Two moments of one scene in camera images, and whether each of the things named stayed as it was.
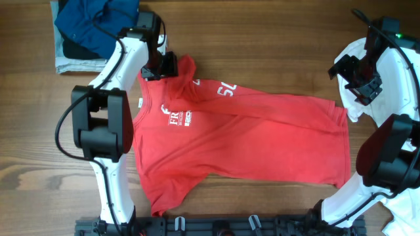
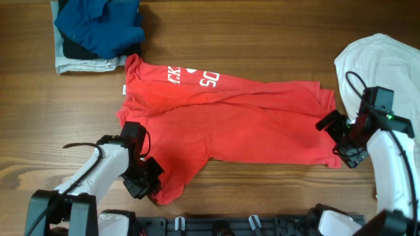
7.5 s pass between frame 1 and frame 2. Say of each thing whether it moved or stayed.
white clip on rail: stayed
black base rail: stayed
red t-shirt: moved
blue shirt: stayed
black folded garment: stayed
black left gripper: moved
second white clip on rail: stayed
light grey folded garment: stayed
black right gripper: moved
